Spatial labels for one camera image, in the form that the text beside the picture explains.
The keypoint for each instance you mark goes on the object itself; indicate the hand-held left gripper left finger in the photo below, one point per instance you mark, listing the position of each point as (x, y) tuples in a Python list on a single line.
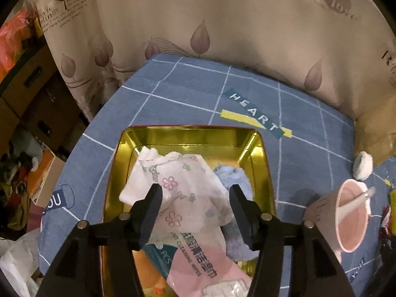
[(148, 219)]

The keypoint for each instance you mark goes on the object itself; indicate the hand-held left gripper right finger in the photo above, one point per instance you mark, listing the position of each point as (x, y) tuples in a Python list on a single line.
[(244, 219)]

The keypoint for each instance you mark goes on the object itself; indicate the light blue towel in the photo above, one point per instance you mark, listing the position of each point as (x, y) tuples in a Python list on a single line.
[(229, 176)]

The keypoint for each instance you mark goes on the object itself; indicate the white floral cloth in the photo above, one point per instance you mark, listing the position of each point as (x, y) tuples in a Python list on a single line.
[(185, 185)]

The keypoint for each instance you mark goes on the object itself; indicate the pink and teal wipes packet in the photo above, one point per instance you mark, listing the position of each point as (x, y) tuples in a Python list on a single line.
[(198, 266)]

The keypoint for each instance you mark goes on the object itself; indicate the gold tin tray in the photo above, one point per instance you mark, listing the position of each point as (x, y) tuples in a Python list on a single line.
[(191, 140)]

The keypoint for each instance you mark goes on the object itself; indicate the pink cup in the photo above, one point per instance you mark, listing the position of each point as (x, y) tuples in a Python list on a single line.
[(352, 222)]

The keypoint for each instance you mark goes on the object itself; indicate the orange and white box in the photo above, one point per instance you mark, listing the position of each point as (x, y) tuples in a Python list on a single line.
[(46, 173)]

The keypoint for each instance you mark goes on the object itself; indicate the white spoon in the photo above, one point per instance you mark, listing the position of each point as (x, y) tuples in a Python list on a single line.
[(360, 198)]

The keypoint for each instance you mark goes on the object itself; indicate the white fluffy puff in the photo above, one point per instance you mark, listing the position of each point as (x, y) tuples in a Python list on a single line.
[(363, 164)]

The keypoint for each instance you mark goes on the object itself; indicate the blue checked tablecloth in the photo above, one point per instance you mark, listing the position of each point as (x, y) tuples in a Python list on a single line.
[(191, 92)]

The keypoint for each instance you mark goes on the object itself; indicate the pile of mixed clutter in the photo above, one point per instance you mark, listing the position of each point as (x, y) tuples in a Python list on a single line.
[(18, 176)]

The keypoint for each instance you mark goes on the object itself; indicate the white plastic bag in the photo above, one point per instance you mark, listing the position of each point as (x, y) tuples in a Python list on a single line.
[(15, 263)]

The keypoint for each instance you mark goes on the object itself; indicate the red and white cloth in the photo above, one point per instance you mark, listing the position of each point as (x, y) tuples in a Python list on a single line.
[(388, 222)]

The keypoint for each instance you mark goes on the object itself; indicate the brown paper bag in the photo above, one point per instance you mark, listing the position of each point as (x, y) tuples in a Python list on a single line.
[(374, 130)]

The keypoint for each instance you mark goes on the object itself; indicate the large cardboard box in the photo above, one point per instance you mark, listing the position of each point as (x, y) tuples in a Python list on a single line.
[(31, 77)]

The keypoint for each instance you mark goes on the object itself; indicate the beige leaf-print curtain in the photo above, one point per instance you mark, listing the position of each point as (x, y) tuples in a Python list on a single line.
[(216, 31)]

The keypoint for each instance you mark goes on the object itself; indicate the orange plastic bag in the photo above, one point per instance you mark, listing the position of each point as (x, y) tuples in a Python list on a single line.
[(10, 43)]

